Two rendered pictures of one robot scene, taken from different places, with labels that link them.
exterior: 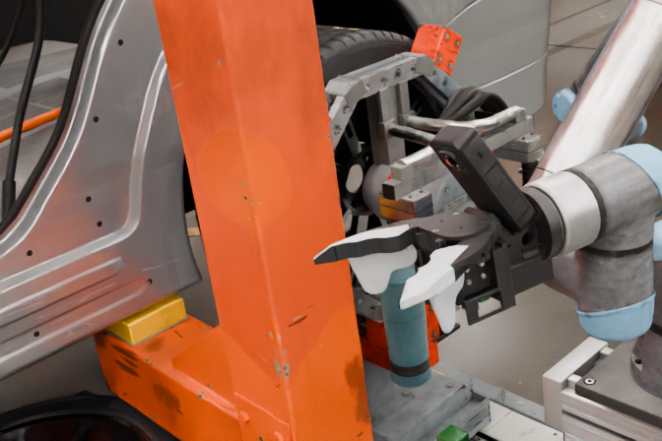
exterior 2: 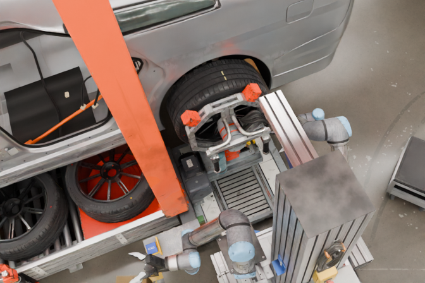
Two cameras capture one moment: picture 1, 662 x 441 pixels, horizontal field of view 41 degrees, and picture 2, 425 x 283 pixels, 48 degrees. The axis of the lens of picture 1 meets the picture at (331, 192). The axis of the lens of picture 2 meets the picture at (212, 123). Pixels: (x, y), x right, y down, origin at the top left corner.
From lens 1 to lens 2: 218 cm
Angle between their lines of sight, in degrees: 43
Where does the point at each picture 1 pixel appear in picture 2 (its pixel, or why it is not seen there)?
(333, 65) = (209, 98)
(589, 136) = (199, 237)
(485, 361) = not seen: hidden behind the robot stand
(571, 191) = (172, 265)
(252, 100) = (148, 172)
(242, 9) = (145, 162)
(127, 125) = not seen: hidden behind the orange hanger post
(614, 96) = (205, 234)
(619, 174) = (184, 264)
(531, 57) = (322, 57)
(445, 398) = (246, 156)
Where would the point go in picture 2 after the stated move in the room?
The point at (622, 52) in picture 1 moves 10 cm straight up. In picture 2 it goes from (209, 228) to (207, 222)
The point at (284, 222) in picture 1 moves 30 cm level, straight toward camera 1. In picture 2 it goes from (158, 184) to (140, 235)
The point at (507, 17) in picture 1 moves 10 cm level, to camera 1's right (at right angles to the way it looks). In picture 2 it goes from (311, 48) to (326, 52)
